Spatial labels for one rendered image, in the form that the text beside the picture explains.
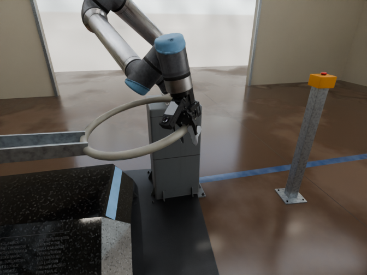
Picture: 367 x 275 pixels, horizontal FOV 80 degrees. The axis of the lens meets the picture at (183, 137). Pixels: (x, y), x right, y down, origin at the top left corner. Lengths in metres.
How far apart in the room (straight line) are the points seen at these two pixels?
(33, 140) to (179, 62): 0.61
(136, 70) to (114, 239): 0.58
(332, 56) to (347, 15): 1.04
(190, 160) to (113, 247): 1.16
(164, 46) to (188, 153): 1.24
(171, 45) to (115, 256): 0.69
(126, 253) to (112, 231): 0.10
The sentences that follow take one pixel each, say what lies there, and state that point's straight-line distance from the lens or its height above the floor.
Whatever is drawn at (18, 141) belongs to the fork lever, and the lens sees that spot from 0.98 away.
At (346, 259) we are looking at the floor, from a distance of 1.97.
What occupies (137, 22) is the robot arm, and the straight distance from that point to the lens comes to 1.39.
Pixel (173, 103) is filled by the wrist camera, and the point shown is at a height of 1.14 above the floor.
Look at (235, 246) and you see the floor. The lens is 1.75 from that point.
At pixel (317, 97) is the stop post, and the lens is 1.84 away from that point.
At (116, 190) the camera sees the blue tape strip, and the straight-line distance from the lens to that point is 0.95.
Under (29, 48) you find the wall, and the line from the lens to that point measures 5.88.
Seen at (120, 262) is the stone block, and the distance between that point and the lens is 0.86.
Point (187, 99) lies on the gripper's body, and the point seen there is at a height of 1.15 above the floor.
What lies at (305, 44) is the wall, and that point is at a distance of 7.22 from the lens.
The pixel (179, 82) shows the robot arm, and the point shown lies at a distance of 0.70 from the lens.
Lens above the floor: 1.36
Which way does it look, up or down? 26 degrees down
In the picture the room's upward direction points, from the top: straight up
